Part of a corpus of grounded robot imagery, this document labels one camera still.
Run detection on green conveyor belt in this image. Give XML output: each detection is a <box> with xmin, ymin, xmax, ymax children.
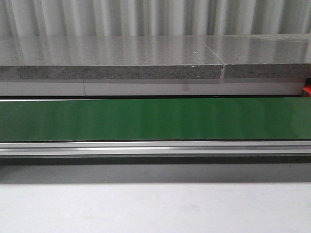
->
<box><xmin>0</xmin><ymin>97</ymin><xmax>311</xmax><ymax>142</ymax></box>

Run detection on grey speckled stone slab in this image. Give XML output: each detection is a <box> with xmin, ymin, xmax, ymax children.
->
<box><xmin>0</xmin><ymin>36</ymin><xmax>222</xmax><ymax>81</ymax></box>

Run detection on white panel under slabs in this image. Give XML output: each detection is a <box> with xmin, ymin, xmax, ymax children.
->
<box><xmin>0</xmin><ymin>78</ymin><xmax>305</xmax><ymax>96</ymax></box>

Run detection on red plastic tray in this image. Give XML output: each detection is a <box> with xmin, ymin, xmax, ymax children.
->
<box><xmin>303</xmin><ymin>85</ymin><xmax>311</xmax><ymax>97</ymax></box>

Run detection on white pleated curtain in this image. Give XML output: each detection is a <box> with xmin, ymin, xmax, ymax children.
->
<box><xmin>0</xmin><ymin>0</ymin><xmax>311</xmax><ymax>37</ymax></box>

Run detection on aluminium conveyor side rail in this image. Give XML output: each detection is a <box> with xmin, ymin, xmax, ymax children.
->
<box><xmin>0</xmin><ymin>140</ymin><xmax>311</xmax><ymax>159</ymax></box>

